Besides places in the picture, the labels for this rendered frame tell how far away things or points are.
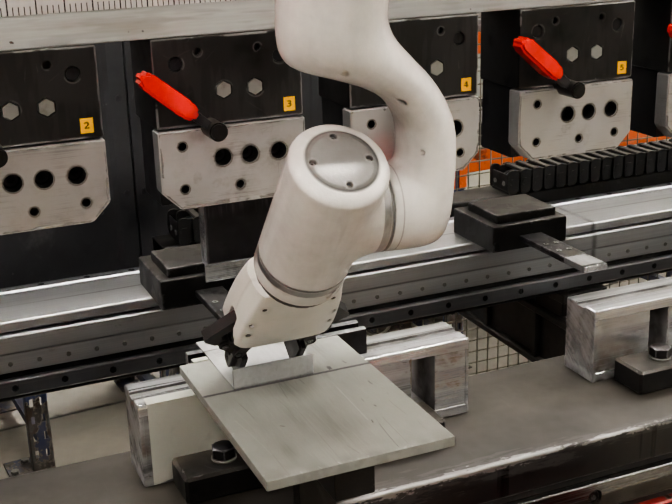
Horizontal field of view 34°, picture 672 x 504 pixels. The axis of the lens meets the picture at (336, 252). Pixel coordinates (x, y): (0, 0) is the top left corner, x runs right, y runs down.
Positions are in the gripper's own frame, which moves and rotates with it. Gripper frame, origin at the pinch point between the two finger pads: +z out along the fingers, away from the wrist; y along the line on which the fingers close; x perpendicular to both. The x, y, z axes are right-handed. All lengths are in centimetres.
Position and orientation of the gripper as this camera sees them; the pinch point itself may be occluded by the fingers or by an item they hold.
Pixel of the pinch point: (265, 350)
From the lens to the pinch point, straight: 113.8
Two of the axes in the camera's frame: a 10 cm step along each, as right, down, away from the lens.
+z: -2.4, 5.4, 8.0
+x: 3.2, 8.2, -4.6
